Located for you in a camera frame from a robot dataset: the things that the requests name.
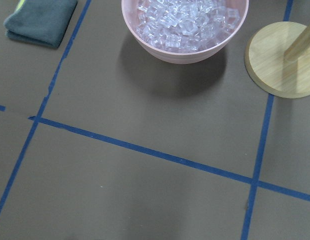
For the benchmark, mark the pink bowl of ice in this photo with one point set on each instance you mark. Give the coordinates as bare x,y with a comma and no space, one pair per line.
183,31

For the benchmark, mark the wooden stand with base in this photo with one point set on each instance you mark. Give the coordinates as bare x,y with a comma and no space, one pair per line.
277,59

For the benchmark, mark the grey folded cloth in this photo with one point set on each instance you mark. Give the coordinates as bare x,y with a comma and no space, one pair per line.
40,22

